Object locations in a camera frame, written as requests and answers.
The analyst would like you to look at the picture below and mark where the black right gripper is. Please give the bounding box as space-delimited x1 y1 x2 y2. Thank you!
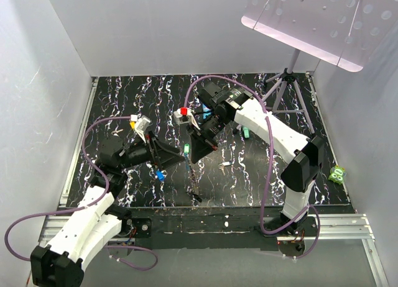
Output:
185 112 230 165

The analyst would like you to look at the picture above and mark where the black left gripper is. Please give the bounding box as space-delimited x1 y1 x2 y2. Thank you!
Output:
118 130 185 171

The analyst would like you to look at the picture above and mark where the key with black tag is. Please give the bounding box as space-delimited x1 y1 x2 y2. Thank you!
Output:
218 162 231 176

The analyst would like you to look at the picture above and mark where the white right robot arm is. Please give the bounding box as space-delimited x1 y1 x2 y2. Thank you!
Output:
174 81 325 236

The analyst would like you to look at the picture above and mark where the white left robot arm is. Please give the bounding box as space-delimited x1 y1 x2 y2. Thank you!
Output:
30 132 184 286

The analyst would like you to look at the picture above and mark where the key with blue tag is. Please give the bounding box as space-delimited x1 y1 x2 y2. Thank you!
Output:
155 170 167 182

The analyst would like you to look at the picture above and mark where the blue toy microphone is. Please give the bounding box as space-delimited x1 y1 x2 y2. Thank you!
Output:
202 104 212 119

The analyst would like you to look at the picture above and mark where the green frog toy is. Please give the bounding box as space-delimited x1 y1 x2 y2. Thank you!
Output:
328 165 346 185

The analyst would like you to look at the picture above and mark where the lilac music stand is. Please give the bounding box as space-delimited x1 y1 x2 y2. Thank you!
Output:
241 0 397 134

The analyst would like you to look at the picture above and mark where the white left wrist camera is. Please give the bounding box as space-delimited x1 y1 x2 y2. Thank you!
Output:
134 116 151 144

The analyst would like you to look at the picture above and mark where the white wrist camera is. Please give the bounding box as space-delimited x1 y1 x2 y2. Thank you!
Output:
134 116 151 144
173 107 200 129

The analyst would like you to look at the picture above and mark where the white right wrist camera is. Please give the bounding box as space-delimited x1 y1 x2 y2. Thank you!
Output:
173 107 200 129

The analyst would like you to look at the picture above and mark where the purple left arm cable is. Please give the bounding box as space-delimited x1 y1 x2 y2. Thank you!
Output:
4 114 159 271

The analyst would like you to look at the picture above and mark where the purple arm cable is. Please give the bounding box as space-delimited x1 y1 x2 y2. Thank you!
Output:
185 75 320 259
4 114 159 271

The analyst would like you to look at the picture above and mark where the aluminium rail frame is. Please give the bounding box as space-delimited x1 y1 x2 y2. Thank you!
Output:
27 77 389 287

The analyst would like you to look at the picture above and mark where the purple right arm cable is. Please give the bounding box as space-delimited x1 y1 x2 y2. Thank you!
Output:
185 75 320 259

